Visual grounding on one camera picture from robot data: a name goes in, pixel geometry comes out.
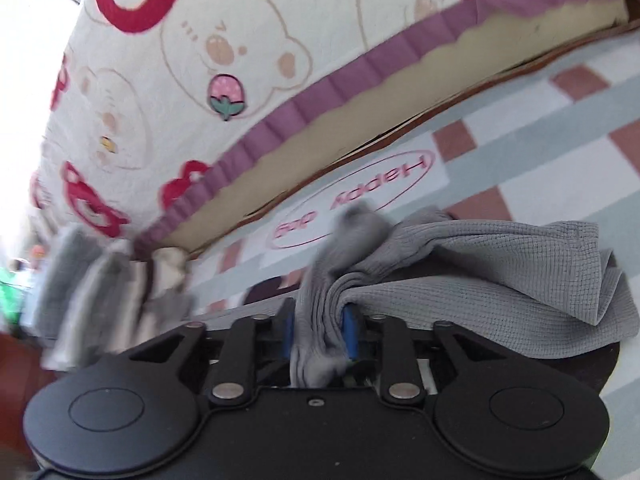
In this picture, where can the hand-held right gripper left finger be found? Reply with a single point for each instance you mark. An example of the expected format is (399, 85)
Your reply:
(287, 330)

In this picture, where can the grey waffle knit sweater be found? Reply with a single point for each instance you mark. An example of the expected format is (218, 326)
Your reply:
(500, 270)

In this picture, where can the green object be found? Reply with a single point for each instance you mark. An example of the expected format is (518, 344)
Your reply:
(10, 305)

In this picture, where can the checkered rug with brown border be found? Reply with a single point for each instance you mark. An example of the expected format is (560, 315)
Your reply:
(550, 150)

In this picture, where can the pile of folded clothes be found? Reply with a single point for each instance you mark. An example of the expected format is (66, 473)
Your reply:
(75, 280)

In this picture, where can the beige bed base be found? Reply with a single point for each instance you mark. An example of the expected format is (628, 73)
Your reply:
(350, 125)

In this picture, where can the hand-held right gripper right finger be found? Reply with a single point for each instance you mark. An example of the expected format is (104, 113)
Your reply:
(350, 332)

